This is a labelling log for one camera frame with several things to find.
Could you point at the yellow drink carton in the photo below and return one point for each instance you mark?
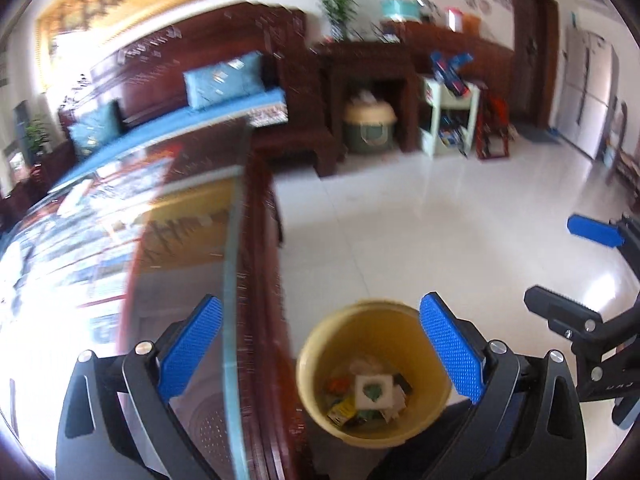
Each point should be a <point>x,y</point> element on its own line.
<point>342,410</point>

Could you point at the brown wooden door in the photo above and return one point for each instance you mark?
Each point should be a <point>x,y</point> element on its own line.
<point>532,45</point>

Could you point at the yellow plastic bin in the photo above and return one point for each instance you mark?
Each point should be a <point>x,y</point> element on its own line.
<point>320,355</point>

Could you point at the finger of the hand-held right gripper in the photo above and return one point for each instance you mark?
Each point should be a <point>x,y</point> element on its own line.
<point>595,232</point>
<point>560,307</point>

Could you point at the dark wooden side table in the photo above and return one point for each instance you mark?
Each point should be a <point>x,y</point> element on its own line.
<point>370,60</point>

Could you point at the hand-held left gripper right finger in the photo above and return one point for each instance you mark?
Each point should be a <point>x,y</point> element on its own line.
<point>452,345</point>

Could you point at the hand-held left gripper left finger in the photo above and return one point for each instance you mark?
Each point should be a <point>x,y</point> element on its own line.
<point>192,345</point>

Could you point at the white foam block with hole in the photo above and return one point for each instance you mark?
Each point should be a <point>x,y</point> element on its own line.
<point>361,400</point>

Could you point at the red metal rack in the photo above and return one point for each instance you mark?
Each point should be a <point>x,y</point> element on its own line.
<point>492,130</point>

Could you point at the silver refrigerator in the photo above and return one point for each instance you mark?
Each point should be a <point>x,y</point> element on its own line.
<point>585,90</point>

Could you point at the beige green pet carrier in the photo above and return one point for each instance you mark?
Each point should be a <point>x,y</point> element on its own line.
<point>370,125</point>

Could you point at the white paper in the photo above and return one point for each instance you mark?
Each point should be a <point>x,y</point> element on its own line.
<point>395,407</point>

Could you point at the blue sofa seat mat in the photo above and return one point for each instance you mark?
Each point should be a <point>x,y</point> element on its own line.
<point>200,120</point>

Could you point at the white plastic bag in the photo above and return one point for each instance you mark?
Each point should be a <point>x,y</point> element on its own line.
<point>367,364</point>

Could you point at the blue toy box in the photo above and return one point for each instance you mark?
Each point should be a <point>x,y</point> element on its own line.
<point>450,70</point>

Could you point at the wooden corner table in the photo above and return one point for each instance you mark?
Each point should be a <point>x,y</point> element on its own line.
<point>50,165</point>

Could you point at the teal floral cushion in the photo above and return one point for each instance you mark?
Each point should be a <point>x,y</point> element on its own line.
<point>225,80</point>
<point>95,127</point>

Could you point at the glass-top wooden table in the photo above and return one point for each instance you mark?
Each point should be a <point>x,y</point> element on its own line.
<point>260,260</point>

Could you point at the blue door mat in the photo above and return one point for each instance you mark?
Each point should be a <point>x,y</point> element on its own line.
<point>540,136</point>

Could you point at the long wooden cabinet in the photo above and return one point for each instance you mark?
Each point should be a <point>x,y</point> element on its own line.
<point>490,50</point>

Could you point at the small potted plant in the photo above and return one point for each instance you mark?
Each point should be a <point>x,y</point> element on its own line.
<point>35,132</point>

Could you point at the white small shelf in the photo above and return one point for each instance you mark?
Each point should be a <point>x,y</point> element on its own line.
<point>430,110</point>

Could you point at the gold picture frame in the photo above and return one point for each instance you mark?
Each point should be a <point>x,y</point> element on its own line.
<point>150,5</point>

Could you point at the black tower appliance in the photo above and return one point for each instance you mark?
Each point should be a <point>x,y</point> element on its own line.
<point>21,120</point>

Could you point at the wooden chair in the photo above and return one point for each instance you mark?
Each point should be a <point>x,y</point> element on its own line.
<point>627,160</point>

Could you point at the long carved wooden sofa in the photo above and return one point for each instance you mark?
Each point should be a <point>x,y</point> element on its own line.
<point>150,65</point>

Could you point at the potted plant in patterned vase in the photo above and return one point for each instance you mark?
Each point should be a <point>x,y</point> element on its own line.
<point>337,5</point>

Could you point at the pink box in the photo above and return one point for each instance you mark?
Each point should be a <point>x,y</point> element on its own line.
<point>455,19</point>

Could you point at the teal round box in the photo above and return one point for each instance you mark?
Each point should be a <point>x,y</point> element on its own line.
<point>400,7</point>

